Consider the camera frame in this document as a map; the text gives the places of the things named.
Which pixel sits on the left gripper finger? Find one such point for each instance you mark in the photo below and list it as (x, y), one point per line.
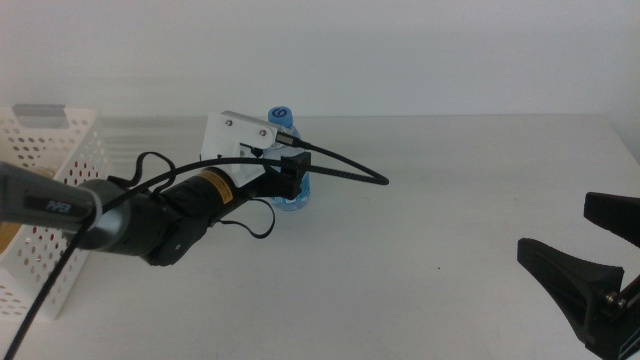
(296, 172)

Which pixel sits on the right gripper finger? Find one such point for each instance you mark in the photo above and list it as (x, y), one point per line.
(575, 280)
(617, 215)

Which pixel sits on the water bottle blue cap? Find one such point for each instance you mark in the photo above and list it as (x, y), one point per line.
(281, 116)

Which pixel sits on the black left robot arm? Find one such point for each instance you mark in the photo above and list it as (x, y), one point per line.
(140, 225)

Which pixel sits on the white perforated plastic basket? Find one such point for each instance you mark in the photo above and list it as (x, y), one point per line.
(45, 240)

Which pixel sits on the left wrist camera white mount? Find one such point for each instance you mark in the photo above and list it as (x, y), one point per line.
(230, 145)

